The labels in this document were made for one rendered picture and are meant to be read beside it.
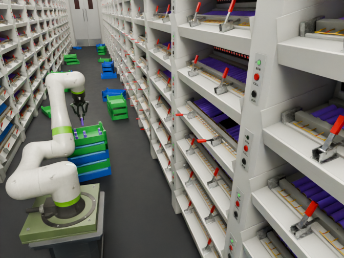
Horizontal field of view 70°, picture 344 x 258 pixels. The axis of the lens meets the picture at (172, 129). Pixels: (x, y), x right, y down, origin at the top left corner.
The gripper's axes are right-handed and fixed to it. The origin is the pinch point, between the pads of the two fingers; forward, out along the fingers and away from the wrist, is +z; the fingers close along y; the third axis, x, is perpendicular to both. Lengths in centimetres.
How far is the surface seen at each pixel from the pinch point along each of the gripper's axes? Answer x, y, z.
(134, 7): 88, 67, -42
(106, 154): -25.8, 12.5, 20.8
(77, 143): -19.4, -6.6, 7.2
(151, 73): 5, 55, -29
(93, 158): -26.1, 2.9, 21.5
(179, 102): -57, 45, -59
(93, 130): -2.2, 7.6, 16.6
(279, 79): -108, 35, -115
